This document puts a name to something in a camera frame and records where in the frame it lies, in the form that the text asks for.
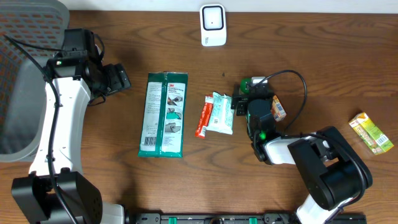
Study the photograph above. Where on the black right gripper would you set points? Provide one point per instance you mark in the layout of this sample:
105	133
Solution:
239	101

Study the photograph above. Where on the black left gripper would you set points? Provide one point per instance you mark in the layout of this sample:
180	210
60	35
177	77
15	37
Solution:
119	81

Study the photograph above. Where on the green lid spice jar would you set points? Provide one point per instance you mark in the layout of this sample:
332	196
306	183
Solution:
246	86

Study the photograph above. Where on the white teal snack packet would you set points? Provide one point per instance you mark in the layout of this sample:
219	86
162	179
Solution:
221	118

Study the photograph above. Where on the orange tissue packet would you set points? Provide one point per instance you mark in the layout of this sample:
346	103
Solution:
277	109

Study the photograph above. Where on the red white snack packet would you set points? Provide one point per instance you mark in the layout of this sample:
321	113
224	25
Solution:
204	117

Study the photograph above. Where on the green white barcode packet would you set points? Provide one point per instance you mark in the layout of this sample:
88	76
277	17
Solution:
163	121

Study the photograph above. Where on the green juice carton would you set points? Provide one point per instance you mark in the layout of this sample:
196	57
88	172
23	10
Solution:
371	135

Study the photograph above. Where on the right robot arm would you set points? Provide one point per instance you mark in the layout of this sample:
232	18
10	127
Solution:
333	173

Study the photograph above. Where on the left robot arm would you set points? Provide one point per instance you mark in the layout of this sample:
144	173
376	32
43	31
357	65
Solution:
55	190

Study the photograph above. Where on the white barcode scanner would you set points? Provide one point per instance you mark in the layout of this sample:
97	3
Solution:
213	25

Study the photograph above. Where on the grey plastic mesh basket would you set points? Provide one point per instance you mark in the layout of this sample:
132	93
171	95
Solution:
37	27

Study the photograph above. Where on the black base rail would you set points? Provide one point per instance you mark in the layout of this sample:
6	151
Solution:
267	218

